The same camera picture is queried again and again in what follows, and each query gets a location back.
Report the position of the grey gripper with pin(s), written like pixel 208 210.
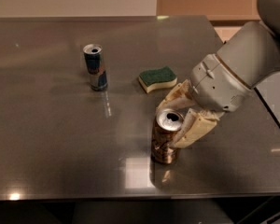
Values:
pixel 219 84

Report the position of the orange soda can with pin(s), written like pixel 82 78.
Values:
pixel 166 125

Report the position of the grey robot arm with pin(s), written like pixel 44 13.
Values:
pixel 253 53

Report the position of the green yellow sponge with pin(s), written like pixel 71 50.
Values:
pixel 156 79

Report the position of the blue silver energy drink can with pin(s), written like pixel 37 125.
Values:
pixel 93 55

